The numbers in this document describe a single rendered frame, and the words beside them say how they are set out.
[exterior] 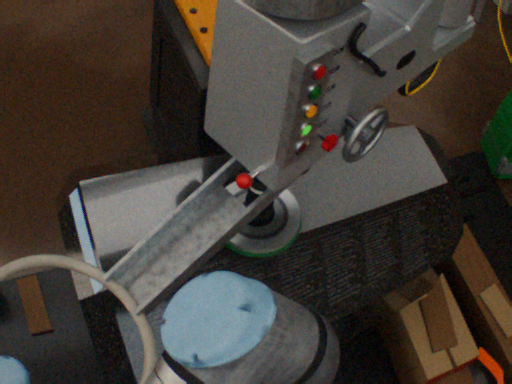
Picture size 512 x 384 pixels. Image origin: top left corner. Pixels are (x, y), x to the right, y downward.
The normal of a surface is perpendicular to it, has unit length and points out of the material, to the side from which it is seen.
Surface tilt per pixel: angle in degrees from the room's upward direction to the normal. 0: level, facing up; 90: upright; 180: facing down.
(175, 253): 16
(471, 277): 0
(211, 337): 41
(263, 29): 90
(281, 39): 90
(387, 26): 4
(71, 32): 0
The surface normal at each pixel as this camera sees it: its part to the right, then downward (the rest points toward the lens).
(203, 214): -0.09, -0.43
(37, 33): 0.11, -0.59
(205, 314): -0.57, -0.54
